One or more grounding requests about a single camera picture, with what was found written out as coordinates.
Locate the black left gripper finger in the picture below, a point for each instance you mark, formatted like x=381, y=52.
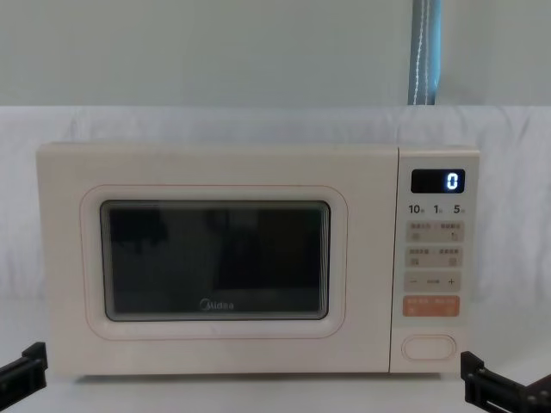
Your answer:
x=35, y=363

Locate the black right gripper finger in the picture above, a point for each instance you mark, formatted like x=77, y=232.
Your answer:
x=475, y=380

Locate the cream microwave oven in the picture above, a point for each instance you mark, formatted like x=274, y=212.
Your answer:
x=215, y=172

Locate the white curtain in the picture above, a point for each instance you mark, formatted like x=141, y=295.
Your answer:
x=193, y=47
x=495, y=47

